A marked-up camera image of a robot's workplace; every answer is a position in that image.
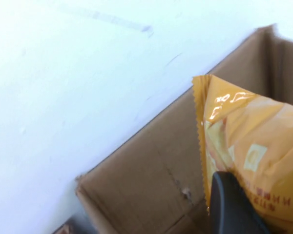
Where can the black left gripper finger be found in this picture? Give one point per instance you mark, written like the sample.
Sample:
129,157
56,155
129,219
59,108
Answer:
229,209

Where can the cardboard box with blue-text label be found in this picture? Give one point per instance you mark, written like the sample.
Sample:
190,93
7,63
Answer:
149,170

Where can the orange-yellow small snack packet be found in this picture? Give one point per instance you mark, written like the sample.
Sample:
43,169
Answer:
246,126

